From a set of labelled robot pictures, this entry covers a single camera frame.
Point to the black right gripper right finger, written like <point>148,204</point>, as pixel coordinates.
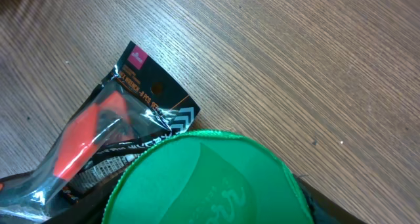
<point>322,209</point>

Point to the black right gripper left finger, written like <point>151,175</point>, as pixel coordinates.
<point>89,210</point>

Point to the black red packaged item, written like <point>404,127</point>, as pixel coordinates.
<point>136,106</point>

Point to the green lid jar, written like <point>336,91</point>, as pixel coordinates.
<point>207,176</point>

